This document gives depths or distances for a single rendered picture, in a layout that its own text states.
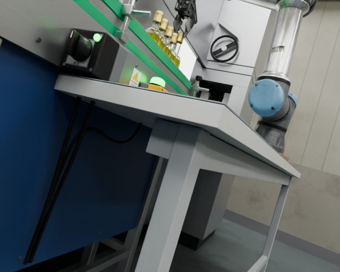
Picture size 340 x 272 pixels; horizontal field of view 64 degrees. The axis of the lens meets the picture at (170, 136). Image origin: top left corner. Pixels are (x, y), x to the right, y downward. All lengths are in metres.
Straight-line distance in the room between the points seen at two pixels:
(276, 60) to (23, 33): 0.79
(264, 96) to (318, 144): 2.56
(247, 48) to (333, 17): 1.99
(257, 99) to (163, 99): 0.62
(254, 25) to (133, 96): 1.88
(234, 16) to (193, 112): 1.98
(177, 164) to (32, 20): 0.33
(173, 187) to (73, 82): 0.27
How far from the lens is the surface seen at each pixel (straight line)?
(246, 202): 3.55
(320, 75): 3.72
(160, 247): 0.44
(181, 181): 0.41
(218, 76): 2.14
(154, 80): 0.79
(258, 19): 2.28
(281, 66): 1.03
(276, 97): 0.97
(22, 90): 0.54
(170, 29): 1.23
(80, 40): 0.52
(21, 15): 0.51
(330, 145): 3.50
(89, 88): 0.51
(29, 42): 0.52
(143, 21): 1.29
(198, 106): 0.38
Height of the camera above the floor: 0.68
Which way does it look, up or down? 2 degrees up
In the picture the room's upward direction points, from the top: 17 degrees clockwise
